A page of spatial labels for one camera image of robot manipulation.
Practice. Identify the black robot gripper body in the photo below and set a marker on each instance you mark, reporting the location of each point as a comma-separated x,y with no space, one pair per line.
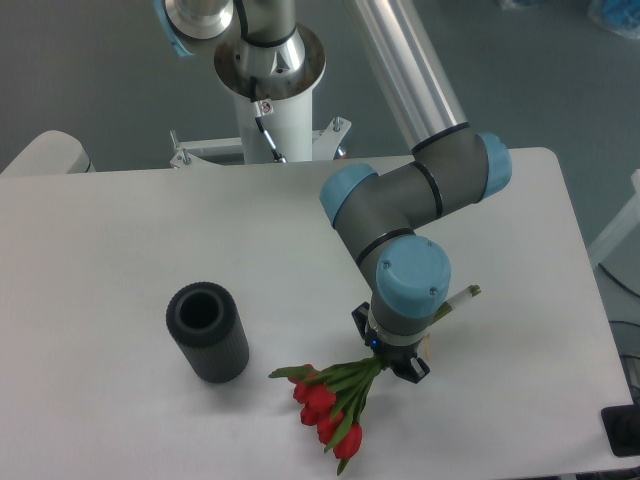
397,353

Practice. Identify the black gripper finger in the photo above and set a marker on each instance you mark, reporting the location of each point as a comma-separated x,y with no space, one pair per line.
360,318
411,369

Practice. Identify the red tulip bouquet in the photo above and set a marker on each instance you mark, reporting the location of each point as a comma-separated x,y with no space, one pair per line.
333,400

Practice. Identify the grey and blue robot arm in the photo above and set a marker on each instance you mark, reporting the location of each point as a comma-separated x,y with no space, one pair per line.
377,215

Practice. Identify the dark grey ribbed vase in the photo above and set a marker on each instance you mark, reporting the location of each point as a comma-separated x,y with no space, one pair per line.
203,320

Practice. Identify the black device at table edge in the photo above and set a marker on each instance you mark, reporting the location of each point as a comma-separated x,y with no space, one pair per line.
621,424

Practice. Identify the white furniture at right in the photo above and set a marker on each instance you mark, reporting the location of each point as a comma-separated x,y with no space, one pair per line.
623,223

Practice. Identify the white rounded furniture at left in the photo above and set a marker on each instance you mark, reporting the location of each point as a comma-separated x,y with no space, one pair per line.
51,153

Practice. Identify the blue plastic bag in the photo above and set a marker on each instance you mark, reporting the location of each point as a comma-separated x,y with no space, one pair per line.
617,16

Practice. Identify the white metal base frame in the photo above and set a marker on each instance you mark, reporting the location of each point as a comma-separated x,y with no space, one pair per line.
326,144

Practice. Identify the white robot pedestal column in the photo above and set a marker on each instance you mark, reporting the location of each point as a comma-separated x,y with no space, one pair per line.
272,89

